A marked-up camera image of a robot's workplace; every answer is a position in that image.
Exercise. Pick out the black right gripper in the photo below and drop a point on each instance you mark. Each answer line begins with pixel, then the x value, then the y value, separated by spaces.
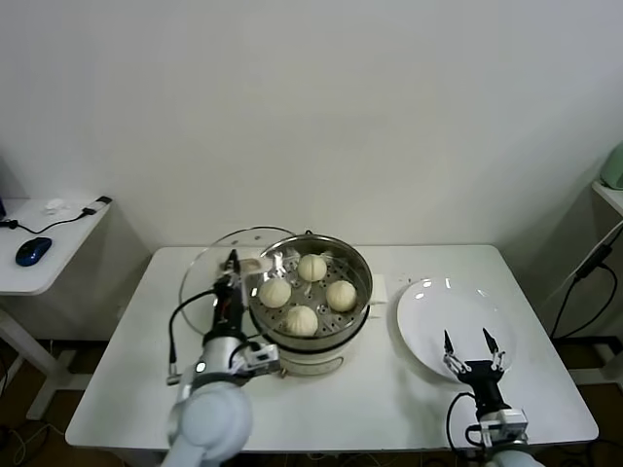
pixel 482 374

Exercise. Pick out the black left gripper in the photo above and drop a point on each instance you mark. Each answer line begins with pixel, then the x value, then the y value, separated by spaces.
pixel 228 313

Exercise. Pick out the glass pot lid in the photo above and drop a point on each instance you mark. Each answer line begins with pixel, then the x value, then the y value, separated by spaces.
pixel 204 272

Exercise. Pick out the white steamed baozi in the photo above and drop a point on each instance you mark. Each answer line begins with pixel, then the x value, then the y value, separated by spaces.
pixel 311 267
pixel 275 293
pixel 301 320
pixel 340 295

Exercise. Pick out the pale left robot arm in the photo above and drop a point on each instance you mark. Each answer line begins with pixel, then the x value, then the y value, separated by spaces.
pixel 214 418

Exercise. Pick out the stainless steel steamer basket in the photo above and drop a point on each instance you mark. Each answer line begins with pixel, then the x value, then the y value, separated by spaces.
pixel 362 287

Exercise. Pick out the white round plate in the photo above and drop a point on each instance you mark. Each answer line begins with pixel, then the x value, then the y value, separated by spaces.
pixel 438 316

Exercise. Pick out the white side table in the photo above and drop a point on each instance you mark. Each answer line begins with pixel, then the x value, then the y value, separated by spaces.
pixel 58 248

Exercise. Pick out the white crumpled tissue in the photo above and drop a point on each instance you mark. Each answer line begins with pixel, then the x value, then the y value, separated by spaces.
pixel 56 205

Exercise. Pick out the blue computer mouse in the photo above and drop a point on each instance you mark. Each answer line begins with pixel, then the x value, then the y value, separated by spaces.
pixel 33 250

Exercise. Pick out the white desk with feet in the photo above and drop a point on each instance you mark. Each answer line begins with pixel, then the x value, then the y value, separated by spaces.
pixel 611 194

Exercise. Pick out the pale green appliance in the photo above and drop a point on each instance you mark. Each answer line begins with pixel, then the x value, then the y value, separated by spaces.
pixel 613 168

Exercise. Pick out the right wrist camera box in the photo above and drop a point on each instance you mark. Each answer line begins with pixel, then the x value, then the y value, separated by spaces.
pixel 503 423

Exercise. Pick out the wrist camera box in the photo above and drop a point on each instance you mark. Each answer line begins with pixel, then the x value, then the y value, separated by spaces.
pixel 503 423
pixel 262 356

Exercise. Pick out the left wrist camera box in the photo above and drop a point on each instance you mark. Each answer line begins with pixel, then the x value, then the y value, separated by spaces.
pixel 262 356

